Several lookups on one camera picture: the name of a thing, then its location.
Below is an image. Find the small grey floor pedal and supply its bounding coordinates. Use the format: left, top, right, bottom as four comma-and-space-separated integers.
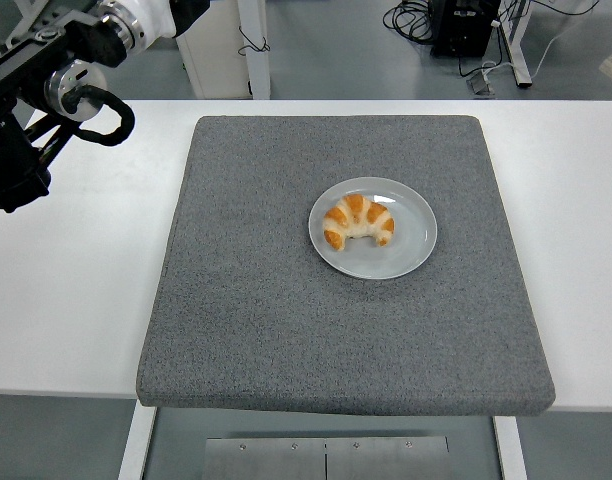
465, 67, 496, 96

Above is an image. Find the long white floor cable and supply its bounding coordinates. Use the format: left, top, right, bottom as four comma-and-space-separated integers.
483, 0, 602, 81

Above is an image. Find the round grey plate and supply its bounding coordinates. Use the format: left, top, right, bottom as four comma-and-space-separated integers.
308, 175, 439, 280

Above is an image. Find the white table leg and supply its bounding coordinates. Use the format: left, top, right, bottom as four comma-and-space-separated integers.
117, 399, 158, 480
492, 413, 528, 480

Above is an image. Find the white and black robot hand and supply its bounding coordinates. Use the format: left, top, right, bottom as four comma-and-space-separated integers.
116, 0, 212, 52

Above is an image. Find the black computer tower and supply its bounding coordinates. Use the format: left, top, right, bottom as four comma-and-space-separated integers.
429, 0, 502, 57

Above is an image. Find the grey felt mat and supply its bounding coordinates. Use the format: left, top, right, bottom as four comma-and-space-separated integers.
135, 114, 556, 417

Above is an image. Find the thin black hanging cable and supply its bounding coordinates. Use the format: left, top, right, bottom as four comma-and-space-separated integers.
237, 24, 272, 56

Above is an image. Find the white cabinet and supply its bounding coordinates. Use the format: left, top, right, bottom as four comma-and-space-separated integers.
173, 0, 272, 100

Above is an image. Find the black cable bundle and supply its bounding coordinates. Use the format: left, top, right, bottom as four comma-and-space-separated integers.
382, 0, 437, 47

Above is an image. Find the white desk leg frame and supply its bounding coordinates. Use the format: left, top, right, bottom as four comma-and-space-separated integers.
0, 0, 50, 51

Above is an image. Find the white desk leg with foot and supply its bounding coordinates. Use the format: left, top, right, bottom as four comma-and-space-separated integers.
498, 0, 533, 89

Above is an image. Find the golden croissant bread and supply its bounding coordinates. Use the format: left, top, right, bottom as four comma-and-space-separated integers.
322, 193, 396, 253

